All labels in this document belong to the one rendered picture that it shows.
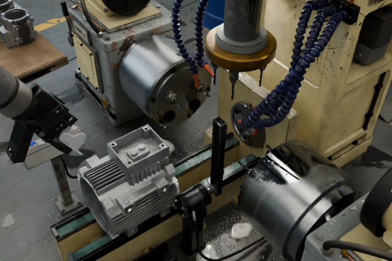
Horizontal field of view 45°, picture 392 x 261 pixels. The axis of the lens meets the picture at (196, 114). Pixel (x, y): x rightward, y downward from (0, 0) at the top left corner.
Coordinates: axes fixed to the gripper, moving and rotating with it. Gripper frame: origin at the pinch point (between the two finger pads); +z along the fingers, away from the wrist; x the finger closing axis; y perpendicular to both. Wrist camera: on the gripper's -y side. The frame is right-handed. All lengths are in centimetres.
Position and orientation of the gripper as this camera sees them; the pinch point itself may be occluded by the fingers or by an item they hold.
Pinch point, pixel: (72, 148)
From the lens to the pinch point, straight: 115.3
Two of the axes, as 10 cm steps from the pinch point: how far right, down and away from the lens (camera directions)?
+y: 7.0, -7.1, 0.5
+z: 4.0, 4.6, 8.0
